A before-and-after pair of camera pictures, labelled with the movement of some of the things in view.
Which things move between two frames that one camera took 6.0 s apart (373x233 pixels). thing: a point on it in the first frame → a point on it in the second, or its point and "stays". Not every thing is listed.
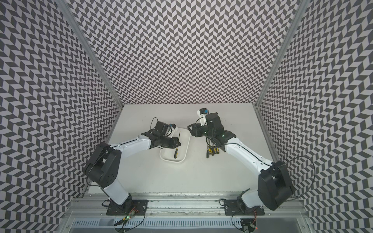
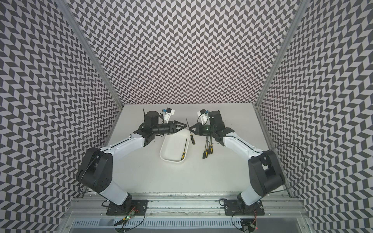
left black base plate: [137, 207] stays
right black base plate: [232, 208] stays
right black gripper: [195, 131] stays
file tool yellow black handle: [176, 150] → [183, 155]
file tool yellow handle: [207, 151] → [193, 140]
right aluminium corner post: [302, 6] stays
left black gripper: [173, 145] → [173, 127]
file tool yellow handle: [212, 149] → [206, 152]
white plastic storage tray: [183, 136] stays
